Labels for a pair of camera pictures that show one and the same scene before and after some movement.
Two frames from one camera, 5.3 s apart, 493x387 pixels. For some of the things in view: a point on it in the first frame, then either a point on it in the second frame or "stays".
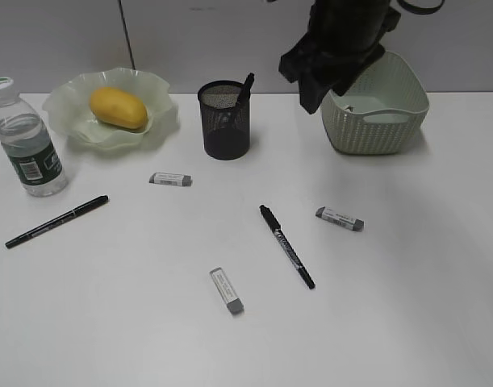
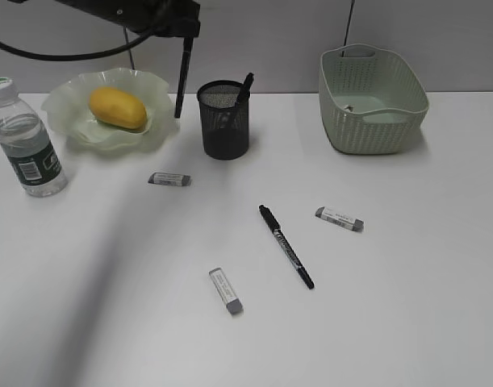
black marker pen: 287,246 stays
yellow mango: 119,108 stays
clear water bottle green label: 27,142 stays
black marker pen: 98,201 → 187,49
